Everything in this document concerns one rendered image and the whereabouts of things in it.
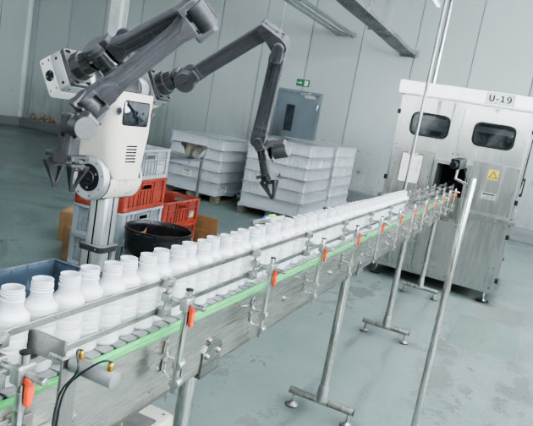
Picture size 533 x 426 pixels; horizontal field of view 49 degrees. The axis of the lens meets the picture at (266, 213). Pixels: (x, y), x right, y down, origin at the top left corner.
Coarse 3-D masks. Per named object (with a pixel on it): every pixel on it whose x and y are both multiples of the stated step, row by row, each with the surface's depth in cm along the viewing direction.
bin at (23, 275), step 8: (32, 264) 173; (40, 264) 176; (48, 264) 179; (56, 264) 181; (64, 264) 179; (0, 272) 163; (8, 272) 165; (16, 272) 168; (24, 272) 171; (32, 272) 174; (40, 272) 177; (48, 272) 180; (56, 272) 181; (0, 280) 163; (8, 280) 166; (16, 280) 169; (24, 280) 171; (56, 280) 181; (0, 288) 149; (56, 288) 182; (120, 424) 143
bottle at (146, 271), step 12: (144, 252) 127; (144, 264) 124; (156, 264) 126; (144, 276) 124; (156, 276) 125; (156, 288) 126; (144, 300) 125; (156, 300) 128; (144, 312) 125; (144, 324) 126
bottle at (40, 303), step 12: (36, 276) 100; (48, 276) 101; (36, 288) 98; (48, 288) 99; (36, 300) 98; (48, 300) 99; (36, 312) 97; (48, 312) 98; (48, 324) 99; (48, 360) 101; (36, 372) 100
